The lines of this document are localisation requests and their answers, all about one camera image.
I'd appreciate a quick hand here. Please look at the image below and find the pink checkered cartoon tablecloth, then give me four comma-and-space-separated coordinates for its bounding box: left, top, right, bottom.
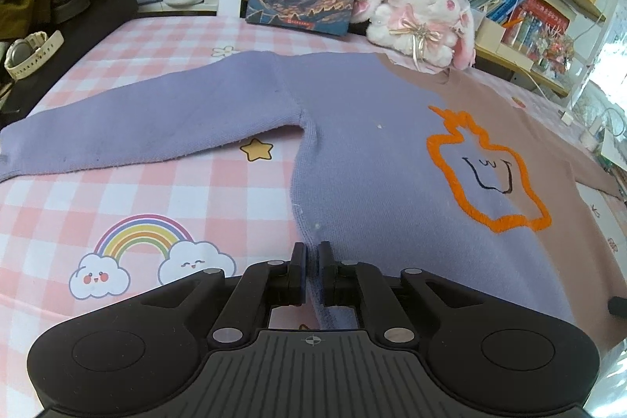
1, 17, 626, 417

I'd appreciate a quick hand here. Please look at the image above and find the white pink plush bunny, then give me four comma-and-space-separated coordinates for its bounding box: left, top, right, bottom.
350, 0, 476, 70

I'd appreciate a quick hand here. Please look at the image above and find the purple and pink knit sweater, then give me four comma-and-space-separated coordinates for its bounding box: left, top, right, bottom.
1, 52, 626, 350

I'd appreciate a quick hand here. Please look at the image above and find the white wristwatch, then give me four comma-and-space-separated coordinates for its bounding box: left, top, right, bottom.
4, 31, 64, 81

